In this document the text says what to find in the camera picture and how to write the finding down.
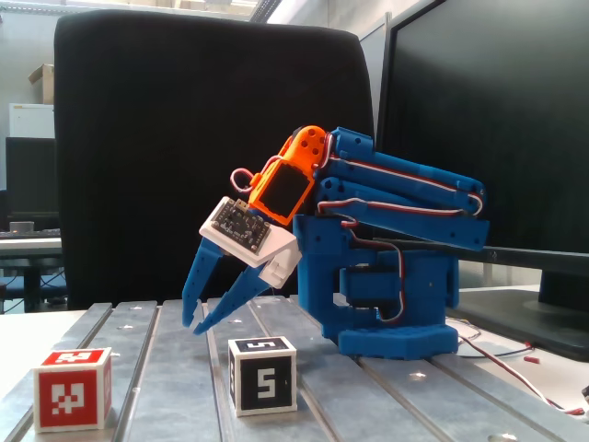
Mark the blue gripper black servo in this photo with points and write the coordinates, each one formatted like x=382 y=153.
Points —
x=208 y=266

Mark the black cube with number five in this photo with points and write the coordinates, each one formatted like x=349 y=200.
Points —
x=264 y=382

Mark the red cube with white pattern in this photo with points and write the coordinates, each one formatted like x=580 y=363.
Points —
x=69 y=396

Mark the black office chair back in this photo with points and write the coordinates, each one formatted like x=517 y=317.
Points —
x=138 y=161

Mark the black keyboard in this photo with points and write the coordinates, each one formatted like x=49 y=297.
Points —
x=32 y=233

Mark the white office desk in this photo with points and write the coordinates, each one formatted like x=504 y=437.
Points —
x=27 y=246

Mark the small grey device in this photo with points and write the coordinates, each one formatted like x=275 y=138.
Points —
x=22 y=227

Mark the small black flat screen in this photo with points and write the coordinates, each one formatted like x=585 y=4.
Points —
x=32 y=175

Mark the white cabinet with yellow label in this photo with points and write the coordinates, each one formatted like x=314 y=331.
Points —
x=32 y=122

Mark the brown cardboard box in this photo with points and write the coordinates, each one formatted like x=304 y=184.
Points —
x=45 y=83

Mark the grey partition panel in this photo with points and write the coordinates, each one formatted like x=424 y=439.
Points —
x=375 y=69

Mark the black Dell monitor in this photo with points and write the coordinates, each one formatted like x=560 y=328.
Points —
x=506 y=115

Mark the aluminium slotted base plate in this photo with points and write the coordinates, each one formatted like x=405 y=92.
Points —
x=184 y=391

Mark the dark ceiling light rail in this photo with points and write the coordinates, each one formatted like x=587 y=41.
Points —
x=266 y=9

